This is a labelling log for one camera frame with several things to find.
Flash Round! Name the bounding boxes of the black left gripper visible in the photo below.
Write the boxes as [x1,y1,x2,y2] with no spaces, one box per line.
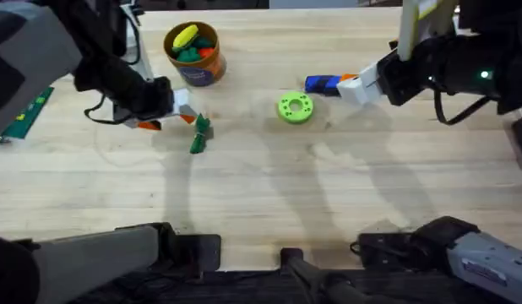
[73,54,199,131]

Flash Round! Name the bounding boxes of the green toy vegetable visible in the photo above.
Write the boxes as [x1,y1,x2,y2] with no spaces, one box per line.
[189,113,215,155]

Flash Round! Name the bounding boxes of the left wrist upright plate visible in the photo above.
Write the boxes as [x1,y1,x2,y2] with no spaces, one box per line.
[118,3,155,82]

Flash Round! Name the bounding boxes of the wrist upright plate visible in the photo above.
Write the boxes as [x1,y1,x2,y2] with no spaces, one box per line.
[397,0,459,62]
[118,3,155,82]

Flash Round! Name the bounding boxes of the brown tub with toys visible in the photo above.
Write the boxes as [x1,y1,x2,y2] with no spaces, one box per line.
[162,20,228,88]

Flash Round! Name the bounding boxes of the right wrist upright plate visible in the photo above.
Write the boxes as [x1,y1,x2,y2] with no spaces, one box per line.
[397,0,459,62]

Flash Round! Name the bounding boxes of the green disc with holes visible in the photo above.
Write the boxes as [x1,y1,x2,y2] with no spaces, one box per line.
[277,90,315,125]

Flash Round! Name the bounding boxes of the green board with blocks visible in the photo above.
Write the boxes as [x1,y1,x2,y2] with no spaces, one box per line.
[0,85,56,145]

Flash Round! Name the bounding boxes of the black stand rod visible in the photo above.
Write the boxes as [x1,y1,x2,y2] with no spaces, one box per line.
[279,247,397,304]

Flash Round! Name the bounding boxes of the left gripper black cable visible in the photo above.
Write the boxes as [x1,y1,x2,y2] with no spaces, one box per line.
[83,94,138,127]

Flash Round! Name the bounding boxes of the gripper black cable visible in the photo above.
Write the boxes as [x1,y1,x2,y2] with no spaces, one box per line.
[83,94,138,127]
[431,86,495,127]

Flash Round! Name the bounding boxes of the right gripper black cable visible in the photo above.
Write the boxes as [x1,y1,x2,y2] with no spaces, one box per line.
[431,86,495,127]

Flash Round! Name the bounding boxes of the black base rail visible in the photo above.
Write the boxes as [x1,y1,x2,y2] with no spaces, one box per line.
[68,268,522,304]

